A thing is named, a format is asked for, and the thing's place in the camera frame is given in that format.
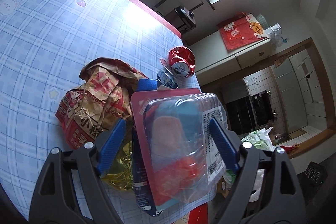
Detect dark blue snack pouch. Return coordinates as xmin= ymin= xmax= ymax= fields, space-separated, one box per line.
xmin=131 ymin=78 xmax=165 ymax=217

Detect blue plaid tablecloth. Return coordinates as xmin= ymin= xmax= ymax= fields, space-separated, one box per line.
xmin=1 ymin=0 xmax=182 ymax=219

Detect white refrigerator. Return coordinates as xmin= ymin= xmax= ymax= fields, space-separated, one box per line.
xmin=189 ymin=36 xmax=274 ymax=79

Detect crushed red soda can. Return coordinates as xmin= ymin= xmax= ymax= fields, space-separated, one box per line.
xmin=168 ymin=46 xmax=195 ymax=78

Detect brown paper food bag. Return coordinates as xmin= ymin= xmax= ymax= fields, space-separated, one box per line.
xmin=56 ymin=57 xmax=147 ymax=149

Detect gold foil wrapper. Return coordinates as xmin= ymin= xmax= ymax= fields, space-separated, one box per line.
xmin=101 ymin=141 xmax=133 ymax=190

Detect clear plastic blister package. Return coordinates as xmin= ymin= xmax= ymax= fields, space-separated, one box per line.
xmin=130 ymin=88 xmax=227 ymax=206

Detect black electric pressure cooker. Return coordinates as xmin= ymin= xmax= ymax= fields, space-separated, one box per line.
xmin=174 ymin=6 xmax=196 ymax=30

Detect red fabric fridge cover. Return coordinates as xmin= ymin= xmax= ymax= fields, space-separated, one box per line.
xmin=217 ymin=12 xmax=267 ymax=51

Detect black kitchen stove unit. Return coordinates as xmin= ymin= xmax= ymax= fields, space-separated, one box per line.
xmin=222 ymin=79 xmax=277 ymax=135

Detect white green plastic bag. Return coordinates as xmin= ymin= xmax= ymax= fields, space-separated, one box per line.
xmin=241 ymin=127 xmax=276 ymax=151

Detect clear containers on fridge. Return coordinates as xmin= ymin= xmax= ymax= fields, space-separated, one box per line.
xmin=256 ymin=14 xmax=288 ymax=48

